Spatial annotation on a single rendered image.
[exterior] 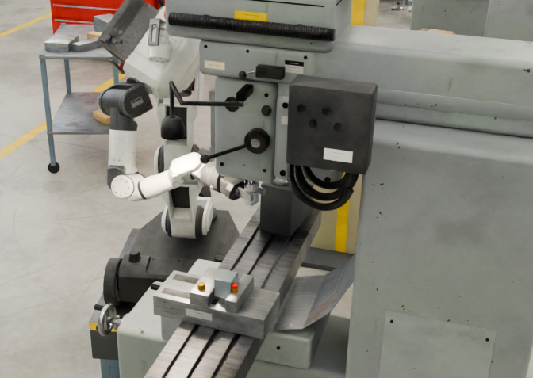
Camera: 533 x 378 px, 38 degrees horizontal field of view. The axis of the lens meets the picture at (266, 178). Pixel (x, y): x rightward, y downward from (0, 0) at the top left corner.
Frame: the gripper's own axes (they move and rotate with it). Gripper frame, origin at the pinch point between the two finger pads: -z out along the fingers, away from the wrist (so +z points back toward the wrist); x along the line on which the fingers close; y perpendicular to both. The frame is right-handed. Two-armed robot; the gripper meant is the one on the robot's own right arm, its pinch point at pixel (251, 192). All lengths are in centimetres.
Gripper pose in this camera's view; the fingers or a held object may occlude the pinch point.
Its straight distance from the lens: 240.9
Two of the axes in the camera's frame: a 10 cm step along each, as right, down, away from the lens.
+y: -0.4, 9.0, 4.4
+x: 6.6, -3.1, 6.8
